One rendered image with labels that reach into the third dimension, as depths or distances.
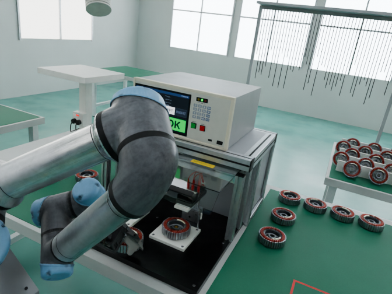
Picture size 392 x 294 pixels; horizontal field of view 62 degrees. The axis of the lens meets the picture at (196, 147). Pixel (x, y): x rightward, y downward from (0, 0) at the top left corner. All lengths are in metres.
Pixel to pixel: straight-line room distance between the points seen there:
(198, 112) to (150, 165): 0.69
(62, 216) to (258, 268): 0.72
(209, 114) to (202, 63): 6.89
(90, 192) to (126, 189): 0.28
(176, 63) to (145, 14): 1.46
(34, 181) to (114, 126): 0.22
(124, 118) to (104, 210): 0.18
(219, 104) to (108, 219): 0.68
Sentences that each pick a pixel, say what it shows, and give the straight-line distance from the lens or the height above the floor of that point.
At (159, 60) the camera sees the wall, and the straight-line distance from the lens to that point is 8.67.
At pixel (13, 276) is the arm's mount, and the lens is 1.04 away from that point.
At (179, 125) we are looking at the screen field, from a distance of 1.29.
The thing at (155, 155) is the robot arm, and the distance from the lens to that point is 0.58.
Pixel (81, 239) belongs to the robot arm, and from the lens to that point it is 0.76.
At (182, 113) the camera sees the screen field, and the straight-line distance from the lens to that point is 1.27.
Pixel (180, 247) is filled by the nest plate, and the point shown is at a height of 0.78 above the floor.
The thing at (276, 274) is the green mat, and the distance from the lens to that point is 1.28.
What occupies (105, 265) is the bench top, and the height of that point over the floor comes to 0.75.
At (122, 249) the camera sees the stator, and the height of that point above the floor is 0.83.
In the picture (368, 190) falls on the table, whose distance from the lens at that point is 2.24.
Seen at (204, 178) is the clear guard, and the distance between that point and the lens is 1.10.
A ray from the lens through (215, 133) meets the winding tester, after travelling 1.23.
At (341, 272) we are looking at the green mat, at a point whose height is 0.75.
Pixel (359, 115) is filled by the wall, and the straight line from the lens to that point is 7.50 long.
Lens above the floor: 1.54
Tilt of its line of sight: 20 degrees down
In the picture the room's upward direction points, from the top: 7 degrees clockwise
